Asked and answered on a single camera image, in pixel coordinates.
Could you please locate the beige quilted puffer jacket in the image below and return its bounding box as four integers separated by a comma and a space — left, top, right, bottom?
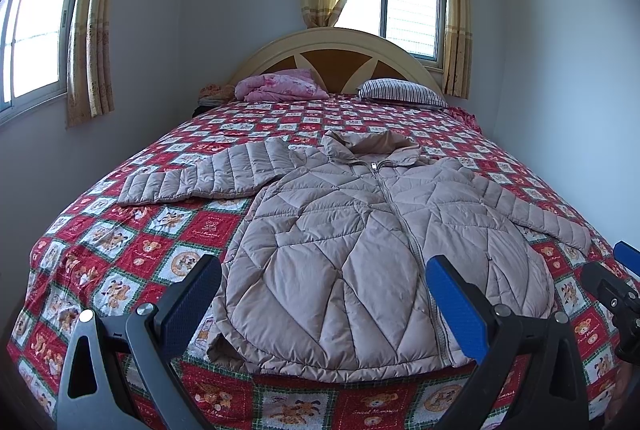
118, 131, 591, 382

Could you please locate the yellow curtain right of back window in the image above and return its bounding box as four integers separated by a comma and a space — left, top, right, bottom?
442, 0, 473, 99

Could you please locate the striped pillow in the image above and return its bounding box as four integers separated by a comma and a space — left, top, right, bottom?
358, 78, 448, 108

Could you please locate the yellow curtain at side window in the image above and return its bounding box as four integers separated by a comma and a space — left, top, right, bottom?
66, 0, 115, 127

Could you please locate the orange cloth beside bed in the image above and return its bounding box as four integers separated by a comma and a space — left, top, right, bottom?
198, 84, 234, 107

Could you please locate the cream and brown headboard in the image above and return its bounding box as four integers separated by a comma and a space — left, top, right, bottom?
229, 28, 442, 94

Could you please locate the pink folded blanket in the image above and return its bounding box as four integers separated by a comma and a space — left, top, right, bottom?
234, 69, 329, 104

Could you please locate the left side window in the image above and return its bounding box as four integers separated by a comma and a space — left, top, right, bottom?
1, 0, 75, 123

